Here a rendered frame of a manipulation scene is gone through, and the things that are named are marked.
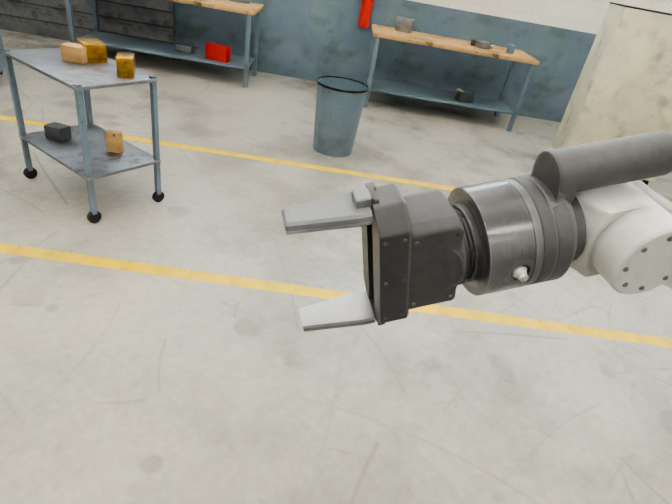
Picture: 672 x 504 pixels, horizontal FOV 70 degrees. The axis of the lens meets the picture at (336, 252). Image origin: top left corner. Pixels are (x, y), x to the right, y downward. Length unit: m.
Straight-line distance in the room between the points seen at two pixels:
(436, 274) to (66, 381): 2.07
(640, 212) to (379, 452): 1.79
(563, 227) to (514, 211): 0.04
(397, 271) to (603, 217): 0.16
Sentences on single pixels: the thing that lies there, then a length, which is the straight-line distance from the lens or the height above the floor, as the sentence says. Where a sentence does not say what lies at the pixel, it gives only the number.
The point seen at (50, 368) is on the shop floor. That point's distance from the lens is 2.40.
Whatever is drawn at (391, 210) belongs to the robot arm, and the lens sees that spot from 0.33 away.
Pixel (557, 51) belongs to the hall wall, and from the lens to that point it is 7.71.
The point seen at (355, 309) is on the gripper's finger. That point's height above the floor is 1.41.
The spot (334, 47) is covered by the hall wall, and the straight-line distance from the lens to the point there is 7.18.
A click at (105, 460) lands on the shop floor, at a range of 2.05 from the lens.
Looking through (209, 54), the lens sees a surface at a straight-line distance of 6.62.
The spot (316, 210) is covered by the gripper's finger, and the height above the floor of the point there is 1.51.
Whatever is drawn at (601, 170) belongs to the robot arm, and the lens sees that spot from 0.40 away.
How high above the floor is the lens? 1.67
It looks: 32 degrees down
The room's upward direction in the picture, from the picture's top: 11 degrees clockwise
